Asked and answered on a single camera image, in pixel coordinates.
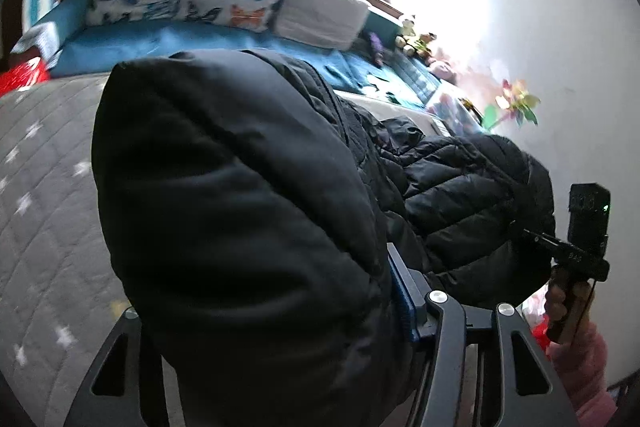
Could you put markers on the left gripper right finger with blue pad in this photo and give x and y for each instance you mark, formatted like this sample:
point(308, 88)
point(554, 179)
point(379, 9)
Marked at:
point(489, 357)

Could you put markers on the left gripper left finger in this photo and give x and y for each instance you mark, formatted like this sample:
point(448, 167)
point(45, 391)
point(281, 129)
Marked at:
point(124, 385)

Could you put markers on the black puffer jacket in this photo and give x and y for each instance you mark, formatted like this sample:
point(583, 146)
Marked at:
point(248, 210)

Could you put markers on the pink sleeve forearm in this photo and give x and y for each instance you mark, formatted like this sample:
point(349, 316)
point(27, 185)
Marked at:
point(581, 366)

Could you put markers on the person right hand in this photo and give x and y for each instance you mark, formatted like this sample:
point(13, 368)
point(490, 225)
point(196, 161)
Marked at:
point(562, 301)

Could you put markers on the grey star quilted bedspread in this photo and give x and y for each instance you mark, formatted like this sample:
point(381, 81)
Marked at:
point(60, 297)

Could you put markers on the colourful pinwheel toy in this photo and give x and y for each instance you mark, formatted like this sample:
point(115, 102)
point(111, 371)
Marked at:
point(514, 102)

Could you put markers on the colourful plastic bag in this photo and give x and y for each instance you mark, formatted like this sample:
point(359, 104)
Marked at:
point(446, 104)

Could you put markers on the purple toy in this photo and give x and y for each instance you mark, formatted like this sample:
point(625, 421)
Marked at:
point(376, 49)

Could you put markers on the stuffed toys group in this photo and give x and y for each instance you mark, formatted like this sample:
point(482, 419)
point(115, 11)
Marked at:
point(420, 46)

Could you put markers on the white plain pillow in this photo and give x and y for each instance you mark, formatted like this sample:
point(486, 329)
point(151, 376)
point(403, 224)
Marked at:
point(328, 24)

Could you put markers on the red fabric item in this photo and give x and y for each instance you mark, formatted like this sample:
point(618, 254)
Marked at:
point(23, 76)

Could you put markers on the blue bed sheet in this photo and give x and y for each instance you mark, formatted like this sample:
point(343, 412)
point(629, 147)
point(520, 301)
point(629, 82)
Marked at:
point(85, 49)

